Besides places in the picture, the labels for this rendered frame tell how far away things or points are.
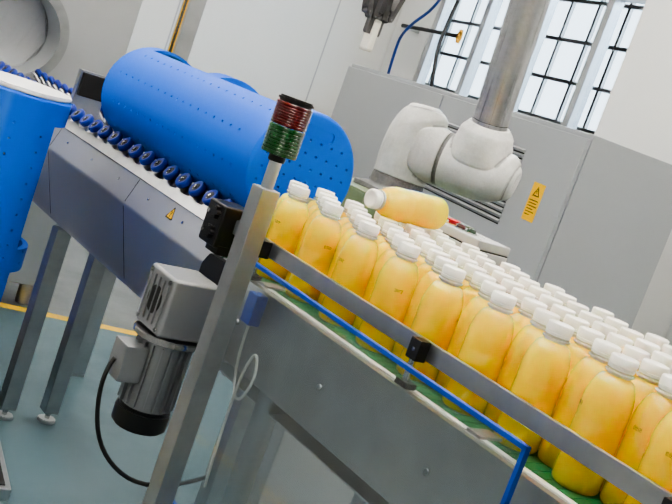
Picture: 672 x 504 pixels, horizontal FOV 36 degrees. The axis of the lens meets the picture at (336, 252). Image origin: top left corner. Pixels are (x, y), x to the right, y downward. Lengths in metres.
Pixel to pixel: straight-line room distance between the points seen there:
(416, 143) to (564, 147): 1.09
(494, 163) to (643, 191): 1.25
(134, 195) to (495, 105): 0.98
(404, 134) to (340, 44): 5.17
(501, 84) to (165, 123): 0.89
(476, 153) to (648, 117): 2.35
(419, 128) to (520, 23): 0.39
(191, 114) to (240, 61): 5.26
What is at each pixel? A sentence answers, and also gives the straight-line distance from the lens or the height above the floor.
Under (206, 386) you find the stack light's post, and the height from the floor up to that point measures 0.74.
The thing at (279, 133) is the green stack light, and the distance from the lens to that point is 1.75.
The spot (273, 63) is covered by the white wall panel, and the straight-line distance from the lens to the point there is 7.88.
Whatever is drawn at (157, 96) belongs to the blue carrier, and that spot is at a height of 1.12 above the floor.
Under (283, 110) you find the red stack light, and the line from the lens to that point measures 1.75.
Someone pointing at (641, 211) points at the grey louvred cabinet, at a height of 1.25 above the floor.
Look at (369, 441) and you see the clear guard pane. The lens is 1.62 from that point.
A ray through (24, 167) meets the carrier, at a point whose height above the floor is 0.84.
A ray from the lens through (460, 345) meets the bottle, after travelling 1.67.
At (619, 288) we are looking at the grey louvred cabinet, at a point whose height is 0.95.
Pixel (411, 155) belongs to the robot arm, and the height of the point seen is 1.19.
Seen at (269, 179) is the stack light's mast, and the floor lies 1.12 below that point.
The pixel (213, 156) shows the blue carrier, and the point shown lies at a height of 1.06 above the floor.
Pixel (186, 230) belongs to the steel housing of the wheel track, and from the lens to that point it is 2.46.
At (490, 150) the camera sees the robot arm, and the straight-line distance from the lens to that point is 2.84.
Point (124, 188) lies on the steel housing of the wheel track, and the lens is 2.79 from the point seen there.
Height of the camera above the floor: 1.30
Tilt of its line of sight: 8 degrees down
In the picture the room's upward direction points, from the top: 20 degrees clockwise
